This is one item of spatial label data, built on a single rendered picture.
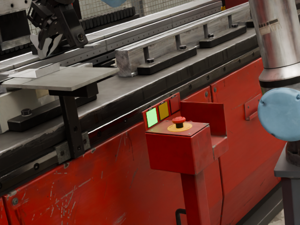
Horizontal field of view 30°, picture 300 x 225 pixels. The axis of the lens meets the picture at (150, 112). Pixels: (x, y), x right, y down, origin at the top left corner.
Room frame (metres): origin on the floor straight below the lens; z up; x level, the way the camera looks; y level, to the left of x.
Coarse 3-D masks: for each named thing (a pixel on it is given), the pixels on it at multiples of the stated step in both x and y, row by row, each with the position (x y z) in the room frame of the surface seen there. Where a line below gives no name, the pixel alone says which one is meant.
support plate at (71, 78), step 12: (60, 72) 1.49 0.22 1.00; (72, 72) 1.46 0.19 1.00; (84, 72) 1.44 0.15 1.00; (96, 72) 1.41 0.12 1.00; (108, 72) 1.40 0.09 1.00; (12, 84) 1.43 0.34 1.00; (24, 84) 1.40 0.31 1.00; (36, 84) 1.38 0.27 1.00; (48, 84) 1.36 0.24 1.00; (60, 84) 1.34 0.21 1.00; (72, 84) 1.32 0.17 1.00; (84, 84) 1.33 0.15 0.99
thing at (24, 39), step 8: (0, 16) 1.50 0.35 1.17; (8, 16) 1.52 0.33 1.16; (16, 16) 1.54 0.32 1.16; (24, 16) 1.56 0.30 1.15; (0, 24) 1.50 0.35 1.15; (8, 24) 1.52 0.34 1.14; (16, 24) 1.54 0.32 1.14; (24, 24) 1.56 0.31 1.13; (0, 32) 1.49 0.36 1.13; (8, 32) 1.51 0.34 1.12; (16, 32) 1.53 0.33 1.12; (24, 32) 1.55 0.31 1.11; (0, 40) 1.50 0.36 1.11; (8, 40) 1.51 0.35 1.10; (16, 40) 1.54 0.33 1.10; (24, 40) 1.56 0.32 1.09; (8, 48) 1.52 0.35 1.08
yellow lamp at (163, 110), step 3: (165, 102) 1.63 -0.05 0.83; (159, 105) 1.60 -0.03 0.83; (162, 105) 1.62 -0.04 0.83; (165, 105) 1.63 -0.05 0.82; (159, 108) 1.60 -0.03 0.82; (162, 108) 1.61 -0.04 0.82; (165, 108) 1.62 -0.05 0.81; (159, 111) 1.60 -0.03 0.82; (162, 111) 1.61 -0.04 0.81; (165, 111) 1.62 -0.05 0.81; (162, 114) 1.61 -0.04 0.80; (165, 114) 1.62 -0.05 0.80; (168, 114) 1.63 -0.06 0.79; (162, 117) 1.61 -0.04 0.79
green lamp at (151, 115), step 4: (148, 112) 1.56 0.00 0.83; (152, 112) 1.57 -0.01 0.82; (148, 116) 1.55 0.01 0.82; (152, 116) 1.57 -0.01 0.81; (156, 116) 1.59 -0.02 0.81; (148, 120) 1.55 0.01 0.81; (152, 120) 1.57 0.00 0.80; (156, 120) 1.58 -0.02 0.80; (148, 124) 1.55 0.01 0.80; (152, 124) 1.57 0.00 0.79
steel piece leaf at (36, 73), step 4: (56, 64) 1.51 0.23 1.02; (44, 68) 1.48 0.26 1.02; (48, 68) 1.49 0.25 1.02; (52, 68) 1.50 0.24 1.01; (56, 68) 1.51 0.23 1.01; (28, 72) 1.54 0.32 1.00; (32, 72) 1.54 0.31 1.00; (36, 72) 1.45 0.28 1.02; (40, 72) 1.46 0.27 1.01; (44, 72) 1.47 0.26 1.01; (48, 72) 1.48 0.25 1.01; (52, 72) 1.49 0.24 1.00; (16, 76) 1.51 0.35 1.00; (20, 76) 1.50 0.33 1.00; (24, 76) 1.50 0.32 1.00; (28, 76) 1.49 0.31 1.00; (32, 76) 1.48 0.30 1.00; (36, 76) 1.45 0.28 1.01; (40, 76) 1.46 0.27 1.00
